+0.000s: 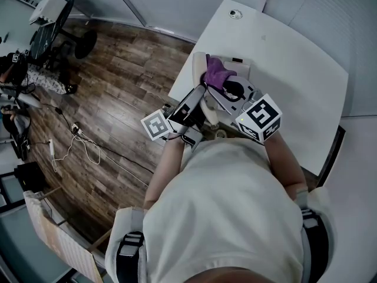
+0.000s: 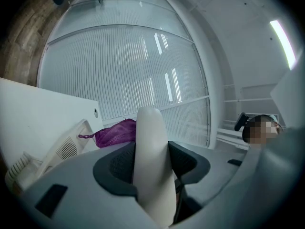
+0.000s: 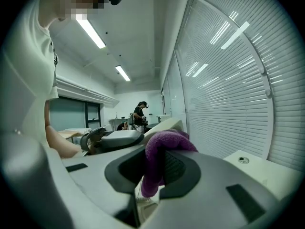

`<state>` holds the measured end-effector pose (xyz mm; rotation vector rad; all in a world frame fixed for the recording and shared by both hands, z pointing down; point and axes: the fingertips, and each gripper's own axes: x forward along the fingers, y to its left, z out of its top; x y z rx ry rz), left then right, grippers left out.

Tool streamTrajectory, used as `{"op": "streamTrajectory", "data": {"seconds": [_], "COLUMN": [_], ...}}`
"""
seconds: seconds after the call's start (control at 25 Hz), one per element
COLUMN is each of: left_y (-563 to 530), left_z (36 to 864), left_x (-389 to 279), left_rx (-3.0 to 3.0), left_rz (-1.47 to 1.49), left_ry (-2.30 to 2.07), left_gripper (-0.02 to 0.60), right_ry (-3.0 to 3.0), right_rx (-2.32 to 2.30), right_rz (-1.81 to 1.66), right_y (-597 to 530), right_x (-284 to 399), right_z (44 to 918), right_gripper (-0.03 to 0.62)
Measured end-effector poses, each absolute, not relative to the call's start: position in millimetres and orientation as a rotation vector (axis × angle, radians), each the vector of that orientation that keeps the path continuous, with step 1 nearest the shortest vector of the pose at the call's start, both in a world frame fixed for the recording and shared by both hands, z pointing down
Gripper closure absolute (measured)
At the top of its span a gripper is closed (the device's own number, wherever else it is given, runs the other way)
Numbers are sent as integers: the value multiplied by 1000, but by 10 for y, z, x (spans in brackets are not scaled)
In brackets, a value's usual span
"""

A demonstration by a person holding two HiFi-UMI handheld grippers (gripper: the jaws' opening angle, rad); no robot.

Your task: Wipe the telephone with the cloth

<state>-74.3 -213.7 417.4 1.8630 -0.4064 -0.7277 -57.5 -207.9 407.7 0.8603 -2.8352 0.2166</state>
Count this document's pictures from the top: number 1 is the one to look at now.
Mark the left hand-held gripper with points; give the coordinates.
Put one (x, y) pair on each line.
(156, 125)

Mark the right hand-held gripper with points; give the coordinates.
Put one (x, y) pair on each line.
(259, 116)

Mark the purple cloth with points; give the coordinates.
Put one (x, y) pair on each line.
(216, 72)

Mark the person's left forearm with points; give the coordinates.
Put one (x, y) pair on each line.
(165, 172)

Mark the person's right forearm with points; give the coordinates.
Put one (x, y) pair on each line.
(285, 164)

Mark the white desk telephone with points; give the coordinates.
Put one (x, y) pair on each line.
(238, 68)

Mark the person's shoe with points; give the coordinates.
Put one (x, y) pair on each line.
(220, 133)

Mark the round white power socket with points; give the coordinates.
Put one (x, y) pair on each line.
(77, 128)

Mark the white power strip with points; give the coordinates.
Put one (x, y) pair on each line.
(51, 147)

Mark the person's white shirt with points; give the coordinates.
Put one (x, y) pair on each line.
(224, 211)

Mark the white desk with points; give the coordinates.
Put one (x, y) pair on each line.
(338, 40)

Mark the white oval board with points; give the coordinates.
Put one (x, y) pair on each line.
(28, 100)

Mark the round black table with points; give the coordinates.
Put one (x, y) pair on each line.
(53, 37)

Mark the black box cabinet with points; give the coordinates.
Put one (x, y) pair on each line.
(29, 177)

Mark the wood-framed white panel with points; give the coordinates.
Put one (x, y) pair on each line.
(59, 240)

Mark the white box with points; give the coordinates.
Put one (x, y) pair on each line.
(47, 7)

